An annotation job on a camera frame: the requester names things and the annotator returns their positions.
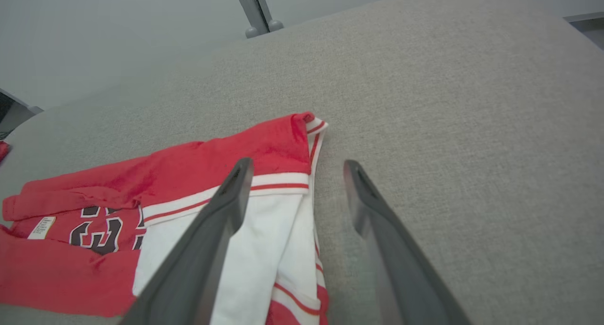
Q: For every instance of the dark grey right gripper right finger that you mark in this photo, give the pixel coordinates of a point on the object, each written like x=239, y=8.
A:
x=401, y=268

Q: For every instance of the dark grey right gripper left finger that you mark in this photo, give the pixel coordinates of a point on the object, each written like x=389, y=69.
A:
x=198, y=259

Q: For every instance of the red jersey with black numbers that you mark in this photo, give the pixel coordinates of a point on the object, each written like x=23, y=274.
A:
x=188, y=169

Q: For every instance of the grey partition foot cap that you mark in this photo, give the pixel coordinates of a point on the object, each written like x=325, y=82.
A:
x=252, y=32
x=276, y=25

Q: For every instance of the grey glass partition frame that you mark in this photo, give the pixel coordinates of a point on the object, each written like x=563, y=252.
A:
x=19, y=112

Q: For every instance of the grey metal partition post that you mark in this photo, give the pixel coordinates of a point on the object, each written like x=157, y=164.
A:
x=252, y=9

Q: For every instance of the grey partition base rail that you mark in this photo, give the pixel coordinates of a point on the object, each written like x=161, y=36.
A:
x=587, y=19

